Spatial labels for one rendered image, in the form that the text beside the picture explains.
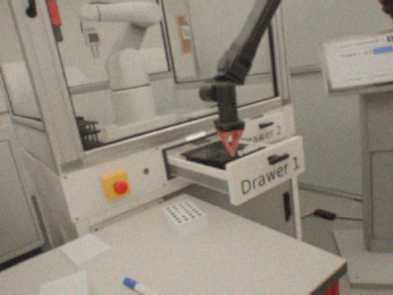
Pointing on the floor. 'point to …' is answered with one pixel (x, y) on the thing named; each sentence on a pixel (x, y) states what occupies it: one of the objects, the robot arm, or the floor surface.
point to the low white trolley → (186, 260)
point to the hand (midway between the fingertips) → (231, 150)
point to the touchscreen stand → (380, 204)
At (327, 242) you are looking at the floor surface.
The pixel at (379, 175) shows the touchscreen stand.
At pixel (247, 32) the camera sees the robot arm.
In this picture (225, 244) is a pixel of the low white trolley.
